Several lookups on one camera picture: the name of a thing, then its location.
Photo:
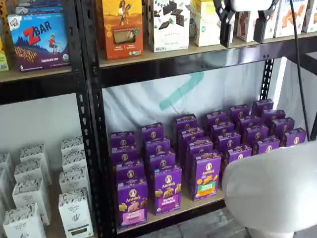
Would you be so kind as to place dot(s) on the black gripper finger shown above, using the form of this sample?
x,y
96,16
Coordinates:
x,y
227,29
261,31

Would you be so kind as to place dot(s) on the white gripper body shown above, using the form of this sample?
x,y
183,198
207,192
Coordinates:
x,y
250,5

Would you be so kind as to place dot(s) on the purple Annie's box pink patch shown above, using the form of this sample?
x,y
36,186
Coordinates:
x,y
132,205

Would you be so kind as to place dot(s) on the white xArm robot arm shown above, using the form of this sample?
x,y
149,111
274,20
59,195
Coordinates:
x,y
272,186

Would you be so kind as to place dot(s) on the orange pretzel crackers box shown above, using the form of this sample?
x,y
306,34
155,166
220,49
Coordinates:
x,y
246,27

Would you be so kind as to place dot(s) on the Simple Mills granola bar box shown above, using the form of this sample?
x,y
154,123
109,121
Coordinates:
x,y
206,27

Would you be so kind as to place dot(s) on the white cracker box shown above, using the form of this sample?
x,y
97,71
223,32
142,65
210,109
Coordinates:
x,y
312,17

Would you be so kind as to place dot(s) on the Simple Mills dark thins box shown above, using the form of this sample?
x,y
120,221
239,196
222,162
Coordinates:
x,y
171,29

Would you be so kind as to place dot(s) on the purple Annie's bunny box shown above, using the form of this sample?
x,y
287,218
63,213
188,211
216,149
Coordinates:
x,y
223,129
229,141
123,155
283,126
294,137
250,122
162,160
262,106
187,122
200,146
256,134
152,131
192,135
158,145
239,112
122,139
130,172
273,115
216,117

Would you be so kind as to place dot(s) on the orange Revival snack box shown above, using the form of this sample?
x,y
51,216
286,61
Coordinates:
x,y
122,32

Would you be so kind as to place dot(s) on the purple Annie's box chocolate bunnies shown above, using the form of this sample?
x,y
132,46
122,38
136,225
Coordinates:
x,y
267,146

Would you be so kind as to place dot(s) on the purple Annie's box yellow bunnies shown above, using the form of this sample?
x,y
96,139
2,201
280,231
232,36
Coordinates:
x,y
239,153

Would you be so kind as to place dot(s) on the purple Annie's box green patch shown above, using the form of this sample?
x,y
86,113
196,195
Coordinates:
x,y
206,177

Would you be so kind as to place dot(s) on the purple Annie's box violet patch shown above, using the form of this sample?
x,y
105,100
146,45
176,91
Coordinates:
x,y
168,191

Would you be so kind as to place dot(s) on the blue Z Bar box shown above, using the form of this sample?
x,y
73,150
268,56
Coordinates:
x,y
39,42
37,9

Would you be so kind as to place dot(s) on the white patterned carton box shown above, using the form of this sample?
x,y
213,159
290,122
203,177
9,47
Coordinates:
x,y
74,161
73,182
71,143
29,196
5,161
5,188
29,171
33,152
22,223
74,215

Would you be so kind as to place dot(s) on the yellow Bobo's snack box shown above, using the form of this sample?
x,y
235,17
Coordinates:
x,y
3,62

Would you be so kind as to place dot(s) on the white backdrop sheet teal mark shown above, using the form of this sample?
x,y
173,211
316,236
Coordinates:
x,y
148,104

